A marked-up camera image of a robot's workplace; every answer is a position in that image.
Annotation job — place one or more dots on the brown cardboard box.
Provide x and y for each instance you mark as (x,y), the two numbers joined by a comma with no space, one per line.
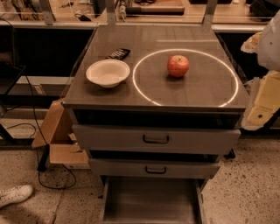
(55,136)

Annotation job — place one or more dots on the wooden workbench in background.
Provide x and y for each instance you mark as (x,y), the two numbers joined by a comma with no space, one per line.
(227,15)

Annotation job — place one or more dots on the grey bottom drawer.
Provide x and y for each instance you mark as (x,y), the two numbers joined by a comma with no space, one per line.
(151,201)

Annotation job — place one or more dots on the grey drawer cabinet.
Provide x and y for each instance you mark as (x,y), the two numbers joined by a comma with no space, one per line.
(209,96)

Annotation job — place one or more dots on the white sneaker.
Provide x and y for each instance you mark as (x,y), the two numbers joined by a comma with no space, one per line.
(15,195)

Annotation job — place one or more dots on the grey top drawer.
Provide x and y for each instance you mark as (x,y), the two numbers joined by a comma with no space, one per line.
(160,140)

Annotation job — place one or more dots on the grey drawer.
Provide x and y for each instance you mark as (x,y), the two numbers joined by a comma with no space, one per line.
(151,201)
(155,169)
(160,140)

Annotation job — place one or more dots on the white bowl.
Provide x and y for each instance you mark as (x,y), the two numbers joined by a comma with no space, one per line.
(108,73)

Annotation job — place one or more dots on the red apple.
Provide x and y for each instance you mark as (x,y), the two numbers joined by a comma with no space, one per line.
(177,66)

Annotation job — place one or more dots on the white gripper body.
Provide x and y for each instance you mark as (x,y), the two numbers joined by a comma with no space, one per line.
(270,46)

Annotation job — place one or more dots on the grey middle drawer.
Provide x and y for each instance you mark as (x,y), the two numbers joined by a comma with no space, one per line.
(155,169)

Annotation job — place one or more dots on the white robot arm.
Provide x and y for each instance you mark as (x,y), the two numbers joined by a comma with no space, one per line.
(266,44)

